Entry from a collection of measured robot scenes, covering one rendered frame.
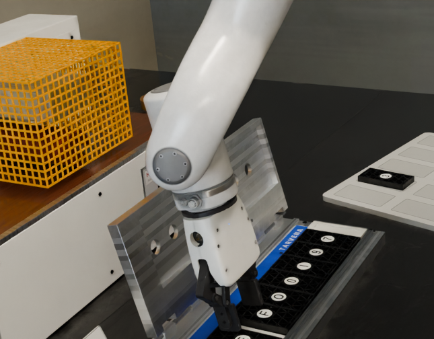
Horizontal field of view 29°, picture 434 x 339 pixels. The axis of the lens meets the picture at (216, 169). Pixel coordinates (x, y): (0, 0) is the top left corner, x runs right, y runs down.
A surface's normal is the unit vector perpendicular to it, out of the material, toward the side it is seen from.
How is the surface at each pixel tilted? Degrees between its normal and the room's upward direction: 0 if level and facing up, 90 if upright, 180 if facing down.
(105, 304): 0
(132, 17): 90
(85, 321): 0
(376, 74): 90
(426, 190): 0
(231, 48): 48
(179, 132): 79
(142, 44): 90
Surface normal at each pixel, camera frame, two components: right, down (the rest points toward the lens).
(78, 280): 0.87, 0.11
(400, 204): -0.09, -0.92
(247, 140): 0.83, -0.11
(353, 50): -0.51, 0.37
